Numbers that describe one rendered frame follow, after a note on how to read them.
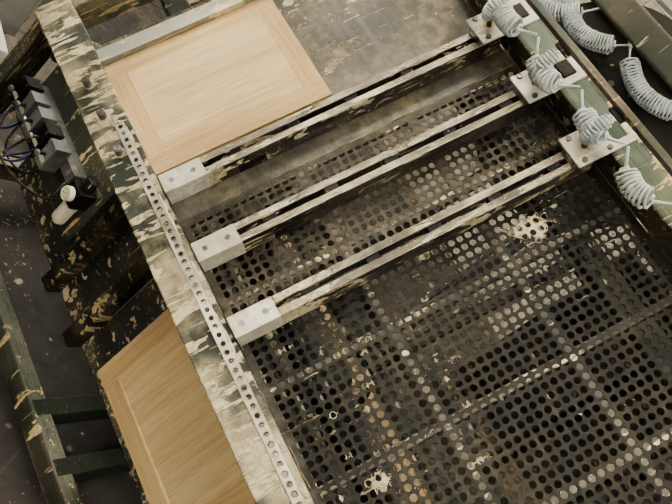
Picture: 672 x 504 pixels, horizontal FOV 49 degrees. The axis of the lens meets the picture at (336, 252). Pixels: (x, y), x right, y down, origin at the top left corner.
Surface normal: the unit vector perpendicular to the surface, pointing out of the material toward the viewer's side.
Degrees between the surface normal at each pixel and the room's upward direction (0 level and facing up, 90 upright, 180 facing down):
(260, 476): 57
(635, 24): 90
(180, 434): 90
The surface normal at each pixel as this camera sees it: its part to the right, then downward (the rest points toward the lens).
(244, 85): -0.05, -0.40
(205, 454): -0.53, -0.10
